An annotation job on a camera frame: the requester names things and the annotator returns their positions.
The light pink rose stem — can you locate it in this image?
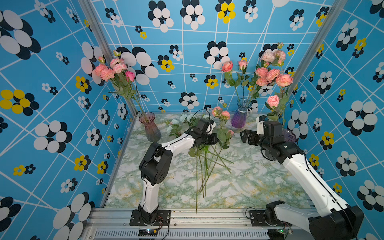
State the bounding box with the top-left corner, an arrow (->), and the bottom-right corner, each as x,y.
266,95 -> 280,121

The pink grey ribbed glass vase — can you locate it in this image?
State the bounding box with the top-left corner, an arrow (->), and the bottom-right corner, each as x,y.
139,112 -> 162,142

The coral pink rose stem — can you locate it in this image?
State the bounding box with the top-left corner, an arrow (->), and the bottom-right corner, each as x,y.
222,61 -> 239,99

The peach pink carnation stem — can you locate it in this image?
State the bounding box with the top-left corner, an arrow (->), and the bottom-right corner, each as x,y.
276,74 -> 294,125

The pink carnation spray stem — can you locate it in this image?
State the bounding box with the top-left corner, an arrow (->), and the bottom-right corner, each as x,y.
250,67 -> 283,100

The small pink rose stem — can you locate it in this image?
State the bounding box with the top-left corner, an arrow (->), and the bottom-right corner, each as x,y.
238,60 -> 249,98

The pale pink bud spray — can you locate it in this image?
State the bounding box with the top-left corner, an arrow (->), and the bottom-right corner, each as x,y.
259,43 -> 286,68

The large pink carnation stem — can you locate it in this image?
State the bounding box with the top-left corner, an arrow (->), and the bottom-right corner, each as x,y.
93,56 -> 145,115

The magenta pink rose stem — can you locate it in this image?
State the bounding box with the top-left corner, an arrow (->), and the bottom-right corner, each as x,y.
125,71 -> 145,113

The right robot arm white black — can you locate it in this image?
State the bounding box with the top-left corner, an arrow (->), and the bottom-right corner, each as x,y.
240,121 -> 365,240

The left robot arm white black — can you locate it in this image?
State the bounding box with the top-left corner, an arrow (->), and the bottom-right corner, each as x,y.
138,119 -> 218,225

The bunch of pink flowers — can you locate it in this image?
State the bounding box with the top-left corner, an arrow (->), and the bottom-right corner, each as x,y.
165,110 -> 234,209

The purple blue ribbed glass vase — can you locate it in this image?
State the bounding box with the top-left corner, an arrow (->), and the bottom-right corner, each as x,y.
231,99 -> 252,129

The right green circuit board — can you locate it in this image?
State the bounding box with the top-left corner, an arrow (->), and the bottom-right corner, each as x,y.
268,229 -> 293,240

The green circuit board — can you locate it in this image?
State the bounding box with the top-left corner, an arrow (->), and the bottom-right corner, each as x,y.
138,229 -> 158,238
268,229 -> 293,240

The left green circuit board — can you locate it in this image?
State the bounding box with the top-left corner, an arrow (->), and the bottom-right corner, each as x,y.
138,229 -> 158,238

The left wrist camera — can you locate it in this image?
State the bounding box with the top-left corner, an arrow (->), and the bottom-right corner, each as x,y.
206,120 -> 216,135

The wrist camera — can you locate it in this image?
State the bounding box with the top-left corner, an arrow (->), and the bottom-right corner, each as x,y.
256,115 -> 268,135
206,120 -> 216,135

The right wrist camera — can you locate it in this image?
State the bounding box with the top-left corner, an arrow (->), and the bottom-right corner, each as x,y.
256,115 -> 268,135

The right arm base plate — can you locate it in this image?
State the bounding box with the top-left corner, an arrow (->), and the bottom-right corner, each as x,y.
246,210 -> 292,228

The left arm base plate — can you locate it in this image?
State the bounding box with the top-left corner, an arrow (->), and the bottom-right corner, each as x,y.
130,210 -> 171,227

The aluminium front frame rail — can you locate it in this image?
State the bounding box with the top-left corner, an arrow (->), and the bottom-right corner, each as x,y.
81,208 -> 313,240

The right aluminium corner post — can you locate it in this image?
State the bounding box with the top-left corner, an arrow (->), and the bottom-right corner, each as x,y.
285,1 -> 352,121

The aluminium corner post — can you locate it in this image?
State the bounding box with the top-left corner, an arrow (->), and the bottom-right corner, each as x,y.
285,1 -> 352,121
79,1 -> 138,117

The left aluminium corner post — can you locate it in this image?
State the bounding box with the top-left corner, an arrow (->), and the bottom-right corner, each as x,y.
79,1 -> 138,117

